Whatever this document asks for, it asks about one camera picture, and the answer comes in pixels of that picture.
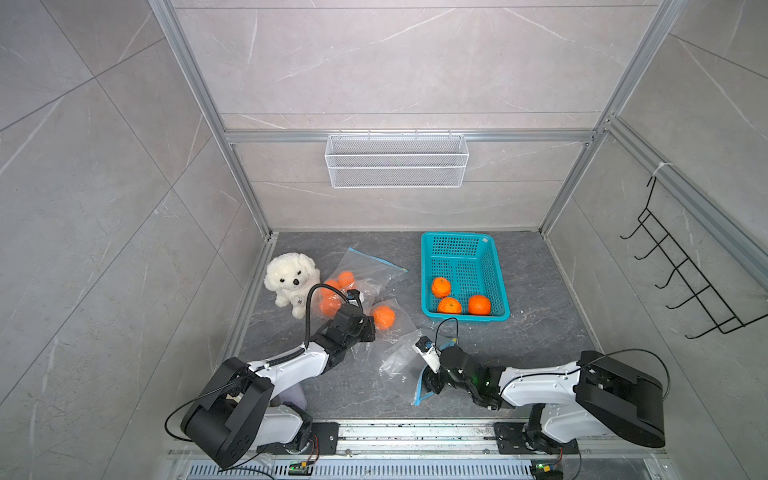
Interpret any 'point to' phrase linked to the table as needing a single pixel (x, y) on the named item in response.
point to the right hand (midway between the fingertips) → (419, 362)
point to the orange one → (479, 305)
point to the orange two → (449, 305)
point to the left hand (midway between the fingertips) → (375, 316)
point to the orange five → (331, 282)
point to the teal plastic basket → (462, 277)
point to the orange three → (441, 287)
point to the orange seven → (330, 303)
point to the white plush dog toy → (292, 277)
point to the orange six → (346, 279)
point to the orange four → (384, 317)
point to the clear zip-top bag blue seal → (404, 365)
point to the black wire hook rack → (721, 313)
